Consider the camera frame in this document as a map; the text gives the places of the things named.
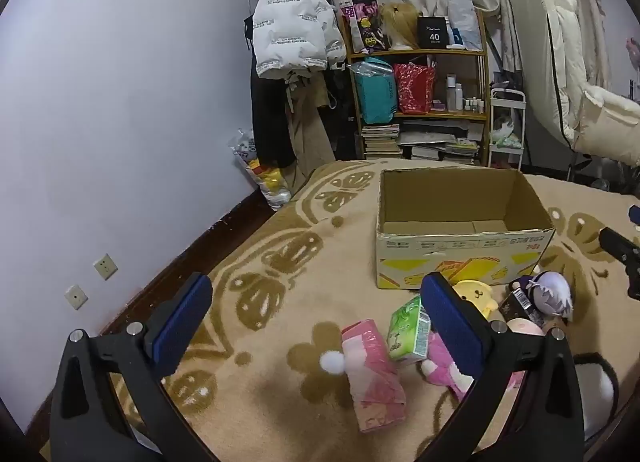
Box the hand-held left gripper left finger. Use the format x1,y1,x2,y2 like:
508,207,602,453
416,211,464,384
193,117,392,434
50,272,221,462

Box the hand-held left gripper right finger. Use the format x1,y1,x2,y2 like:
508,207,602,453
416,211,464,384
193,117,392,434
415,272,586,462

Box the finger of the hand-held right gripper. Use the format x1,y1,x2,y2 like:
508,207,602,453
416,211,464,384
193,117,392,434
598,226,640,300

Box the pink plush bear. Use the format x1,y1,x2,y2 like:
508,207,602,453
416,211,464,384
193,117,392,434
419,332,523,400

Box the green tissue pack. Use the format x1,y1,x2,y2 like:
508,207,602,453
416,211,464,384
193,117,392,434
388,294,432,362

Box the pink tissue pack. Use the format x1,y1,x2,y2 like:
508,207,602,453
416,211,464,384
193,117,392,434
341,319,407,434

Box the purple-haired plush doll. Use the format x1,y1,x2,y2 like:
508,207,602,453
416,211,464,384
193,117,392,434
500,270,574,325

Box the printed cardboard box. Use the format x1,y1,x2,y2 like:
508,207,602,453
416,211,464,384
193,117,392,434
375,168,556,291

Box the white pompom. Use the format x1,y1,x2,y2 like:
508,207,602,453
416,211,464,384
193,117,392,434
320,350,346,376

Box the yellow plush toy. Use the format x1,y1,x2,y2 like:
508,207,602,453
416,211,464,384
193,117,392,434
451,280,500,320

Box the peach plush toy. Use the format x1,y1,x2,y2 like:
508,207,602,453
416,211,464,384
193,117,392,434
505,317,546,338

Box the beige flower printed blanket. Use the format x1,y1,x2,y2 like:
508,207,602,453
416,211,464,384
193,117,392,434
107,158,640,462

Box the clear plastic bag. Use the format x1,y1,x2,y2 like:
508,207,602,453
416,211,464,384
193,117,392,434
231,129,293,210

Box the large pile of books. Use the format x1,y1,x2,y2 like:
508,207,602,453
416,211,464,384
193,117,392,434
399,122,483,165

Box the white trolley cart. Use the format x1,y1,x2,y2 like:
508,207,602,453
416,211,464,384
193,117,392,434
487,88,528,173

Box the white padded chair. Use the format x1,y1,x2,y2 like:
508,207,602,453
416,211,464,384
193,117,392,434
510,0,640,168

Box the small pile of books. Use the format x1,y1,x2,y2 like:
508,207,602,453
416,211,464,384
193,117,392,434
361,124,401,160

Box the black coat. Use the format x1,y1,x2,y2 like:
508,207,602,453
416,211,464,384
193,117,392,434
250,72,296,168

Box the red patterned bag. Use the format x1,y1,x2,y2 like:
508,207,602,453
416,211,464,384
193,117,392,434
393,62,437,115

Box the teal bag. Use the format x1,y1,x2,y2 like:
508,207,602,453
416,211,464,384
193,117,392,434
351,58,398,124

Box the beige coat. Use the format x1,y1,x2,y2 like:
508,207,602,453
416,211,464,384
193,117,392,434
285,69,337,193

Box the wooden shelf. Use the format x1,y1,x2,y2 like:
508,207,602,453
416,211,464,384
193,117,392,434
336,7,491,168

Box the white paper bag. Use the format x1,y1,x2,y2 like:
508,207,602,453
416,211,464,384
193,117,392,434
446,0,483,51

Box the black box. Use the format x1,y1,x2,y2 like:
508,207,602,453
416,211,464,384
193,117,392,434
417,16,452,49

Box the blonde wig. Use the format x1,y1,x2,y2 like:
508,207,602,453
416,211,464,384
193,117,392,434
379,2,420,50

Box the purple and black printed bags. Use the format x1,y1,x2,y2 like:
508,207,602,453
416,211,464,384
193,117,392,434
339,0,388,54

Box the white puffer jacket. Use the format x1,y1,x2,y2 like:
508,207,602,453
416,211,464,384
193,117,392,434
251,0,347,79

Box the white wall outlet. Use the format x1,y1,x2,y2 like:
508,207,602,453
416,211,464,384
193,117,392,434
64,284,89,310
94,254,118,280

